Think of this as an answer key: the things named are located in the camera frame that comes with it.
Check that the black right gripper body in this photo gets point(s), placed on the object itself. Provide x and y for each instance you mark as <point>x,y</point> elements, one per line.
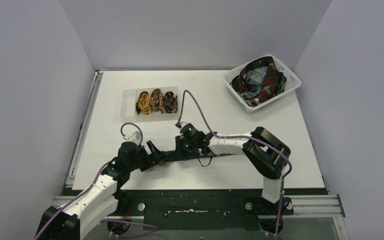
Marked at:
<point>184,145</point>

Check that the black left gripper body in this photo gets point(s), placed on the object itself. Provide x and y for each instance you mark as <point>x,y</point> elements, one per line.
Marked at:
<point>146,156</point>

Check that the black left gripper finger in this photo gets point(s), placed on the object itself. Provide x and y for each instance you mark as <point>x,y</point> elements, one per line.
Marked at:
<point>150,161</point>
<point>153,149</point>

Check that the navy floral tie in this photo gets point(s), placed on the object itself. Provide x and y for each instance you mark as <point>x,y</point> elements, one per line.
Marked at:
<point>177,155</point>

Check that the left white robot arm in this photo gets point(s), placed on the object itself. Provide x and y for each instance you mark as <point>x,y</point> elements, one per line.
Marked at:
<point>104,196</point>

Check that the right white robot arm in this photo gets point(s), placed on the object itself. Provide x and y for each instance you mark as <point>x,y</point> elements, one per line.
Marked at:
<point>266,152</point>

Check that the pile of patterned ties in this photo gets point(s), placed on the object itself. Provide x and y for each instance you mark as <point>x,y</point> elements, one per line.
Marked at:
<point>259,81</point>

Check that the dark brown rolled tie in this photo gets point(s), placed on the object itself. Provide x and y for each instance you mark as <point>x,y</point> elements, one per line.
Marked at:
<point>170,100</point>

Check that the yellow rolled tie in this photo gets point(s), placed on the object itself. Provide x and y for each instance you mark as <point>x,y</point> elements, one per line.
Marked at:
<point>142,104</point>

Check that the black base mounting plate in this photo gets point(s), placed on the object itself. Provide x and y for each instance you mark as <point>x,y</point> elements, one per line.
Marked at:
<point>207,209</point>

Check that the orange patterned rolled tie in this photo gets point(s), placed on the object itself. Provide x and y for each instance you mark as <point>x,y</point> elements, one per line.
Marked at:
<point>157,100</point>

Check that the clear plastic organizer tray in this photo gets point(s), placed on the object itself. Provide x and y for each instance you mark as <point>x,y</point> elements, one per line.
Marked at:
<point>129,98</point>

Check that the white plastic basket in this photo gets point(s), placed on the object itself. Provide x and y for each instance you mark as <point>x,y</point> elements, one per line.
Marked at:
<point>293,82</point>

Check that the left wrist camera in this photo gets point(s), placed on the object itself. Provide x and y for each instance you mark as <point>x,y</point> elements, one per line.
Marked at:
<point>135,137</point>

